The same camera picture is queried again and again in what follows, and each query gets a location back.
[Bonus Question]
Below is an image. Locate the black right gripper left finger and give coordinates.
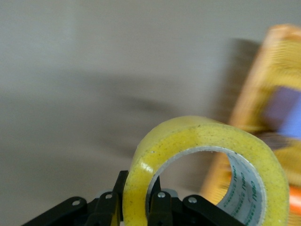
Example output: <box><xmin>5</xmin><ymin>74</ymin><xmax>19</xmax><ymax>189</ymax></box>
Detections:
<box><xmin>23</xmin><ymin>170</ymin><xmax>129</xmax><ymax>226</ymax></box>

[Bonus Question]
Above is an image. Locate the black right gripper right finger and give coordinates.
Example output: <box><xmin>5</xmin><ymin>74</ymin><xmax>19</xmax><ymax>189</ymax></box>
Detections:
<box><xmin>147</xmin><ymin>175</ymin><xmax>245</xmax><ymax>226</ymax></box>

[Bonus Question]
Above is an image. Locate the yellow clear tape roll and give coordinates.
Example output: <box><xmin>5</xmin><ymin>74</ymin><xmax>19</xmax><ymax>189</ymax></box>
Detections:
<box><xmin>123</xmin><ymin>115</ymin><xmax>290</xmax><ymax>226</ymax></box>

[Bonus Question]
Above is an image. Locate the brown toy animal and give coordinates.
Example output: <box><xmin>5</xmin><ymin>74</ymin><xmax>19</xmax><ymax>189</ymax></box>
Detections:
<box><xmin>256</xmin><ymin>131</ymin><xmax>297</xmax><ymax>151</ymax></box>

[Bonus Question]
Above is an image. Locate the orange toy carrot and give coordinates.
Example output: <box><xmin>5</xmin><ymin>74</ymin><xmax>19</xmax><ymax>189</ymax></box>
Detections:
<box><xmin>289</xmin><ymin>186</ymin><xmax>301</xmax><ymax>215</ymax></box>

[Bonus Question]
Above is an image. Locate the brown table cloth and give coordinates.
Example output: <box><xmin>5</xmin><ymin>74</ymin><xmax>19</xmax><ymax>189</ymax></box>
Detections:
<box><xmin>0</xmin><ymin>0</ymin><xmax>301</xmax><ymax>226</ymax></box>

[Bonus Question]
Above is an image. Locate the purple foam cube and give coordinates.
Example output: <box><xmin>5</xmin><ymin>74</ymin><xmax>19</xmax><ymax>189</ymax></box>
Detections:
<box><xmin>261</xmin><ymin>86</ymin><xmax>301</xmax><ymax>139</ymax></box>

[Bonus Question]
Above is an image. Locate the yellow wicker basket orange rim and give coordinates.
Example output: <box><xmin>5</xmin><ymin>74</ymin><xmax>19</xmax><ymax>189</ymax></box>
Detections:
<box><xmin>199</xmin><ymin>23</ymin><xmax>301</xmax><ymax>212</ymax></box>

